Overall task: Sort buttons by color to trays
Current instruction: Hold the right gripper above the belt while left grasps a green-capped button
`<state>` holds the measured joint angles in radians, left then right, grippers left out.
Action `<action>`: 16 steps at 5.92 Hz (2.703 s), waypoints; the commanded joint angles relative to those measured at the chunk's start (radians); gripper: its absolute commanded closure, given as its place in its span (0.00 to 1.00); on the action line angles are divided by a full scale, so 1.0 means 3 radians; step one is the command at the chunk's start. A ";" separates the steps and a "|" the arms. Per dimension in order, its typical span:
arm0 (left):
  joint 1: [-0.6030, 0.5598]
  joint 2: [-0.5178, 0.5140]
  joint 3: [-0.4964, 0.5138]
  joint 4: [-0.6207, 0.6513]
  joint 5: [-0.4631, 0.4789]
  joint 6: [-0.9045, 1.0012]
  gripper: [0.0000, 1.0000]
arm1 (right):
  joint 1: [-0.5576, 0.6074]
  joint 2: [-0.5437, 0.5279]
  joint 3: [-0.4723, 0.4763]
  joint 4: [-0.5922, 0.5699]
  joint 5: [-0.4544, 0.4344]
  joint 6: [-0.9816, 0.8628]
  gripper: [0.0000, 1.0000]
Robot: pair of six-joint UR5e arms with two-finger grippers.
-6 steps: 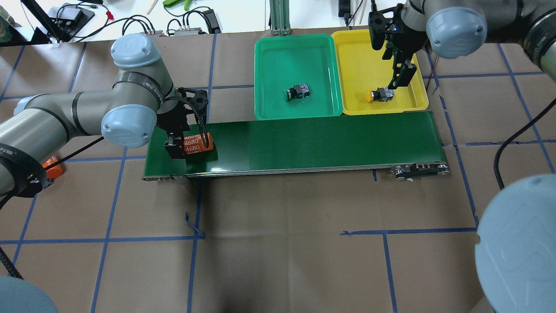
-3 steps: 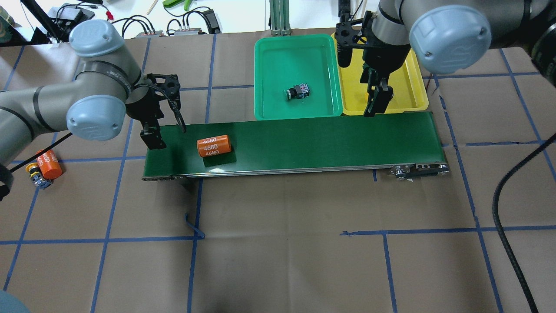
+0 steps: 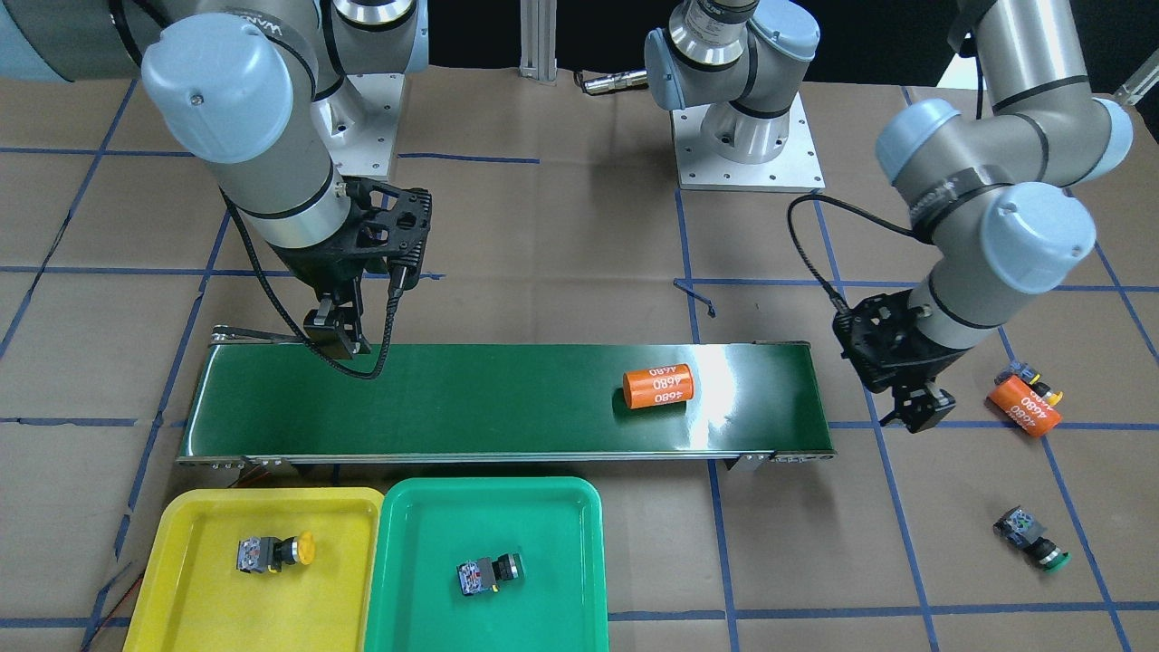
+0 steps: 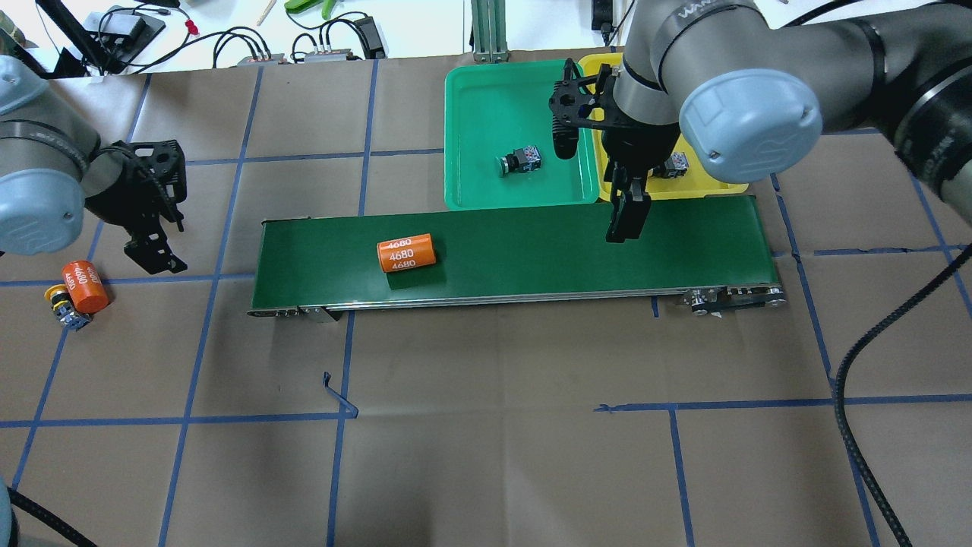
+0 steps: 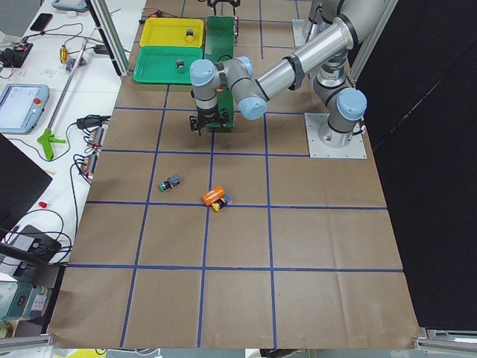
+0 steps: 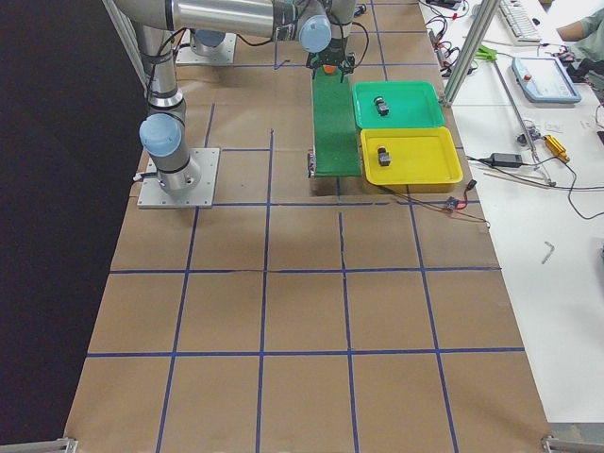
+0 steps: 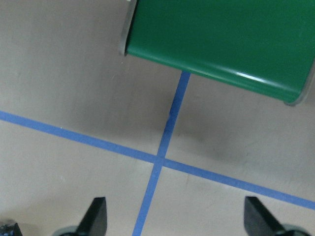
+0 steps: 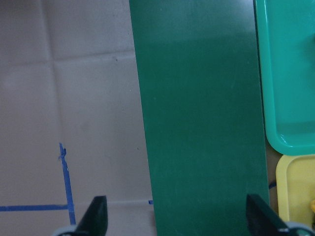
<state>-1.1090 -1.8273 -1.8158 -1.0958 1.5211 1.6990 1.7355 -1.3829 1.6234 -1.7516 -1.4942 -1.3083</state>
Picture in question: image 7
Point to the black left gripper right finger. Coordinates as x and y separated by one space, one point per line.
258 220

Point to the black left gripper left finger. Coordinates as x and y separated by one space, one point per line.
94 222

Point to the green conveyor belt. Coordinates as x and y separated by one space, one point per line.
265 46

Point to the yellow push button switch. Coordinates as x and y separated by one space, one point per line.
10 229

